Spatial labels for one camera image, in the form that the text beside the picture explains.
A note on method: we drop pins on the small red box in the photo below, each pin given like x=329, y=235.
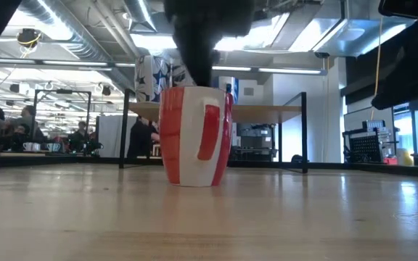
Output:
x=389, y=160

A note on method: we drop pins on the wooden shelf rack black frame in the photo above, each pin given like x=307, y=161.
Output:
x=267, y=113

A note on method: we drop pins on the red and white striped mug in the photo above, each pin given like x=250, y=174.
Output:
x=194, y=137

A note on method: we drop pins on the blue and white mug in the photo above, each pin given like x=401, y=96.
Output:
x=235, y=88

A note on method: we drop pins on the black security camera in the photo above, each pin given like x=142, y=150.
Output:
x=321, y=54

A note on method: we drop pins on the white mug blue stars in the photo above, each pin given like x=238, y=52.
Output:
x=151, y=78

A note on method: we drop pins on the yellow container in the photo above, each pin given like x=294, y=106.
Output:
x=405, y=157

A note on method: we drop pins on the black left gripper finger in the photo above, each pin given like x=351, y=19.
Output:
x=198, y=58

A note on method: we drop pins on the long ceiling light bar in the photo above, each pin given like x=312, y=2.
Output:
x=289, y=70

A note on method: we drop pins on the silver ceiling duct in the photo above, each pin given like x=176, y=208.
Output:
x=82, y=40

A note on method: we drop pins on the small teal and white cup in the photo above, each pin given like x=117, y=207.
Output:
x=53, y=146

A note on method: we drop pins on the black round ceiling fixture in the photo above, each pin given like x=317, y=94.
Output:
x=28, y=37

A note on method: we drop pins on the black metal frame stand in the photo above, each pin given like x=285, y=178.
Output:
x=64, y=91

